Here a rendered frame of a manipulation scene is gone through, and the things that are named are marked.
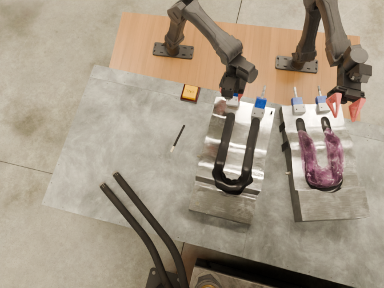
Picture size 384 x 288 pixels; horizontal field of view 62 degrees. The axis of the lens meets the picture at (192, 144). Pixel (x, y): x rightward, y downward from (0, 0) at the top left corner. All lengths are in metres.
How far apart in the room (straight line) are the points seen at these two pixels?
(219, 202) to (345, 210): 0.48
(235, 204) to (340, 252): 0.46
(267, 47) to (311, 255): 0.97
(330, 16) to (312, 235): 0.84
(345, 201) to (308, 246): 0.24
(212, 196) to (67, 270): 1.30
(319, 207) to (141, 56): 1.06
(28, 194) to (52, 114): 0.60
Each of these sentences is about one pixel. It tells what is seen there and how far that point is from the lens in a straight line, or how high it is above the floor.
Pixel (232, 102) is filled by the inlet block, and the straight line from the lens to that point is 1.37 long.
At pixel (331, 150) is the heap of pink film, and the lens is 1.41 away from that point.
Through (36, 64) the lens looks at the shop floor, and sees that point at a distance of 2.85.
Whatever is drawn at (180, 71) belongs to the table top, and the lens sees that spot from 1.59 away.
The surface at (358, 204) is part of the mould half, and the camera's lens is 1.41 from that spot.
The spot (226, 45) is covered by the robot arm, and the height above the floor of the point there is 1.20.
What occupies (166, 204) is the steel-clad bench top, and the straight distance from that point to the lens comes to 1.40.
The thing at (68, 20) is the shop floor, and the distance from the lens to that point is 2.97.
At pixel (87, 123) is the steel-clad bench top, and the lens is 1.57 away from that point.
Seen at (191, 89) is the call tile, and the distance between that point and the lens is 1.50.
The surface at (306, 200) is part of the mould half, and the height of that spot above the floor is 0.91.
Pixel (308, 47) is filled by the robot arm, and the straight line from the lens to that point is 1.51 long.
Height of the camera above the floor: 2.18
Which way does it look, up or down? 73 degrees down
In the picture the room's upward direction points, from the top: 6 degrees counter-clockwise
